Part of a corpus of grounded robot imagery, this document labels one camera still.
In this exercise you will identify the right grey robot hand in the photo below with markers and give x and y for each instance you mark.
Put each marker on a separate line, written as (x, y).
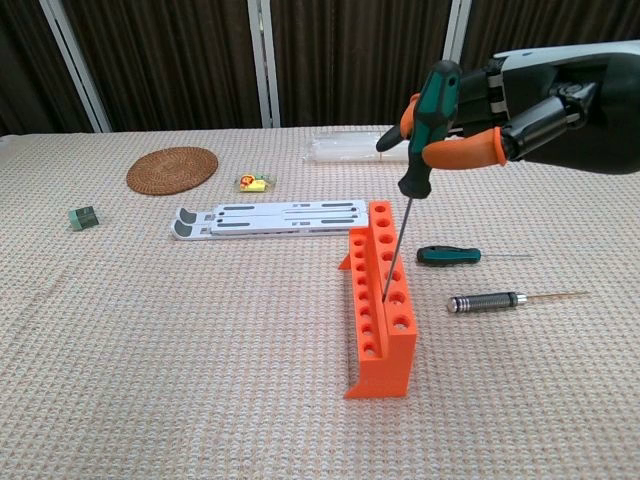
(540, 120)

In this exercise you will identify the large green black screwdriver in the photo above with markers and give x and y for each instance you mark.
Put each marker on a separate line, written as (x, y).
(432, 112)

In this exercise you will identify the small green black screwdriver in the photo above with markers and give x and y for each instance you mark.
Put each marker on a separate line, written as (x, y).
(450, 255)

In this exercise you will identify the orange screwdriver rack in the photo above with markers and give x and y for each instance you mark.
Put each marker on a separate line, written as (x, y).
(385, 375)

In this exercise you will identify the clear plastic tube bundle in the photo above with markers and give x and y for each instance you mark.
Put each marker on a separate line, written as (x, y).
(345, 147)

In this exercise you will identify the white folding laptop stand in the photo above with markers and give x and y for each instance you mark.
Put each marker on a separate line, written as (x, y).
(280, 220)

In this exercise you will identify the yellow lion toy packet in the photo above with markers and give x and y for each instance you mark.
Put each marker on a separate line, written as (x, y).
(252, 183)

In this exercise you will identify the round woven rattan coaster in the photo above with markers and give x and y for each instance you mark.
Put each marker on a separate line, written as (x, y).
(172, 170)

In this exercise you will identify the beige woven tablecloth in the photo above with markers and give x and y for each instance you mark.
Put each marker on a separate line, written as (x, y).
(200, 325)

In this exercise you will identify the small green box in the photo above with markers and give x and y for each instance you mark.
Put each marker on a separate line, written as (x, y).
(84, 219)

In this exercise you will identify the grey metal partition post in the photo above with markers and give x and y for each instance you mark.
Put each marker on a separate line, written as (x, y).
(76, 65)
(457, 25)
(265, 65)

